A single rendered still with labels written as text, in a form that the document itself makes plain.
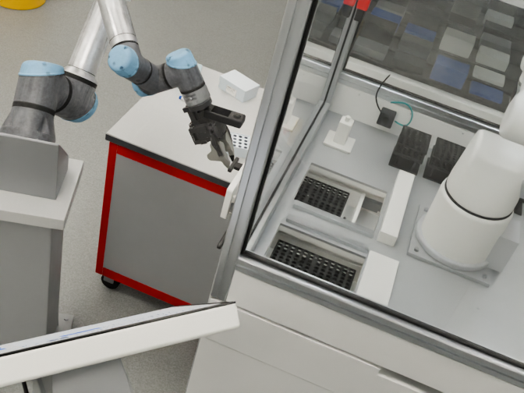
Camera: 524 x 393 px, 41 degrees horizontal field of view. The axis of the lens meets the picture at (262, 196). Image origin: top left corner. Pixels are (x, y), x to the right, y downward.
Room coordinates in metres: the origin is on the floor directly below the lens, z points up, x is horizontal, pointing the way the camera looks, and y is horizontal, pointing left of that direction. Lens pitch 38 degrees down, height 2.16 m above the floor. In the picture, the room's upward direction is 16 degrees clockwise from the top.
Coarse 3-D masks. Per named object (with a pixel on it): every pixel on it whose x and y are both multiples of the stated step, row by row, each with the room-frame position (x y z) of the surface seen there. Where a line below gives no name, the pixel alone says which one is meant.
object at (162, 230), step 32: (160, 96) 2.16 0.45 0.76; (224, 96) 2.28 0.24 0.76; (128, 128) 1.92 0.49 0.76; (160, 128) 1.97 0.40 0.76; (192, 128) 2.02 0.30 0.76; (128, 160) 1.86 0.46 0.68; (160, 160) 1.83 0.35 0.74; (192, 160) 1.85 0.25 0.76; (128, 192) 1.86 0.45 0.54; (160, 192) 1.84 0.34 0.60; (192, 192) 1.82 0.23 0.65; (224, 192) 1.81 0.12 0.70; (128, 224) 1.85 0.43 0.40; (160, 224) 1.84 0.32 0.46; (192, 224) 1.82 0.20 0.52; (224, 224) 1.80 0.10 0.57; (128, 256) 1.85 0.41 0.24; (160, 256) 1.83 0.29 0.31; (192, 256) 1.82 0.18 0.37; (160, 288) 1.83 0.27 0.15; (192, 288) 1.81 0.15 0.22
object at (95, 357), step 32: (160, 320) 0.80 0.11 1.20; (192, 320) 0.83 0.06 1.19; (224, 320) 0.86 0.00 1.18; (32, 352) 0.67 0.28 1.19; (64, 352) 0.69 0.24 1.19; (96, 352) 0.72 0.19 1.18; (128, 352) 0.74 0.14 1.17; (0, 384) 0.62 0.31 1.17; (64, 384) 0.72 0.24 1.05; (96, 384) 0.75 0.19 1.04; (128, 384) 0.77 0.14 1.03
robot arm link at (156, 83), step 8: (152, 64) 1.69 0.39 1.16; (160, 64) 1.73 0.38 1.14; (152, 72) 1.66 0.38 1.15; (160, 72) 1.69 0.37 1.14; (152, 80) 1.66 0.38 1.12; (160, 80) 1.68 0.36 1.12; (136, 88) 1.68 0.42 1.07; (144, 88) 1.67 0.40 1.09; (152, 88) 1.67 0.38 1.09; (160, 88) 1.69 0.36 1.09; (168, 88) 1.69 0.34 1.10; (144, 96) 1.70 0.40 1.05
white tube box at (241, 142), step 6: (234, 138) 1.99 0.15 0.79; (240, 138) 2.00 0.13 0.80; (246, 138) 2.01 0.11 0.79; (234, 144) 1.95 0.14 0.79; (240, 144) 1.96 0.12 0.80; (246, 144) 1.98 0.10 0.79; (234, 150) 1.93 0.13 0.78; (240, 150) 1.94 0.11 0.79; (246, 150) 1.94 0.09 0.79; (240, 156) 1.94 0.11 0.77
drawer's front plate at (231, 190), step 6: (240, 168) 1.65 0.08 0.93; (240, 174) 1.63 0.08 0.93; (234, 180) 1.59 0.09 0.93; (228, 186) 1.56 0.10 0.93; (234, 186) 1.56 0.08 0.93; (228, 192) 1.54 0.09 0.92; (234, 192) 1.57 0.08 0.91; (228, 198) 1.54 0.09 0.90; (228, 204) 1.54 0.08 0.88; (222, 210) 1.54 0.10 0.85; (228, 210) 1.55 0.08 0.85; (222, 216) 1.54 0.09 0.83
